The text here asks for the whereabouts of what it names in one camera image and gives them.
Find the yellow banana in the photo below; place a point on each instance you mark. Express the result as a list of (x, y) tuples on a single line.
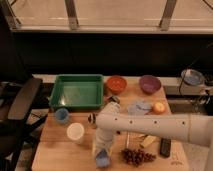
[(146, 140)]

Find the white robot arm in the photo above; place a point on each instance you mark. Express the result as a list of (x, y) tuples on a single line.
[(194, 129)]

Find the white plastic cup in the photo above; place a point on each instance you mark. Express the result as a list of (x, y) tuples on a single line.
[(75, 132)]

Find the bunch of red grapes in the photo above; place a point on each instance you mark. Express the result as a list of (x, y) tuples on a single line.
[(136, 157)]

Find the grey blue plate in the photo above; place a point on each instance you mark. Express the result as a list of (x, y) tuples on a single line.
[(192, 77)]

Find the purple bowl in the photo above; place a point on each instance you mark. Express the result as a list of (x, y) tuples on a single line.
[(149, 84)]

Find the small blue cup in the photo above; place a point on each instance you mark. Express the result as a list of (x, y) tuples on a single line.
[(62, 115)]

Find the green plastic tray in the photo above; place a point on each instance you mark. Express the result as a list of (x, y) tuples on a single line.
[(77, 91)]

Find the black phone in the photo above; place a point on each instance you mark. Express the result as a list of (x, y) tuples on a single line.
[(165, 147)]

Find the blue grey cloth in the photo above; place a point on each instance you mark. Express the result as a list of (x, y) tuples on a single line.
[(140, 107)]

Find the orange bowl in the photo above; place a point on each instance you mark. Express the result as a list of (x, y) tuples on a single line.
[(116, 84)]

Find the red yellow apple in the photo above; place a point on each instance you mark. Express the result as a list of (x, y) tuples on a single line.
[(158, 108)]

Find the blue sponge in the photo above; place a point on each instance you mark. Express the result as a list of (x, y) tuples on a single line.
[(102, 159)]

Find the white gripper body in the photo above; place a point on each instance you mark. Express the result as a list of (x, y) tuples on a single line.
[(103, 140)]

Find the black office chair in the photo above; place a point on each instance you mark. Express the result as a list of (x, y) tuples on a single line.
[(18, 92)]

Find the silver fork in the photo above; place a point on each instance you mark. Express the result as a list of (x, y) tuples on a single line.
[(127, 140)]

